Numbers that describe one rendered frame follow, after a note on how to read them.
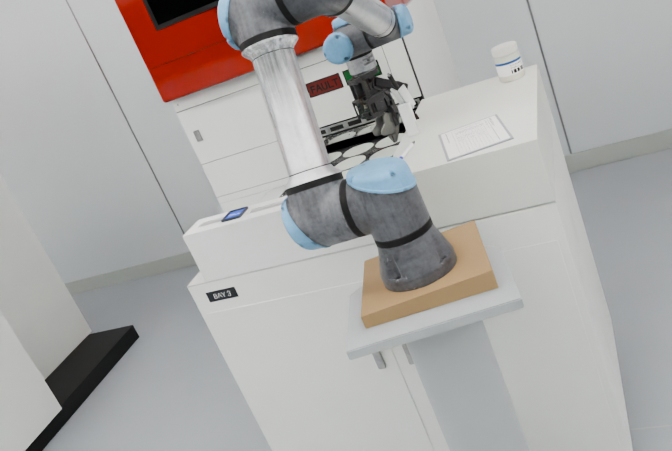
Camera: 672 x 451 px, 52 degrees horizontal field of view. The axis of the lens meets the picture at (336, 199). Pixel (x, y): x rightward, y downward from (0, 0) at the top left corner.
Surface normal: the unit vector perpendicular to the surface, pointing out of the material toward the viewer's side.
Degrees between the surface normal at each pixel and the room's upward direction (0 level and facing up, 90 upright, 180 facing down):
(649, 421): 0
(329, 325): 90
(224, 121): 90
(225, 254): 90
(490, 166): 90
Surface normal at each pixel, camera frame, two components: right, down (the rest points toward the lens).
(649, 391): -0.36, -0.88
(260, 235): -0.25, 0.42
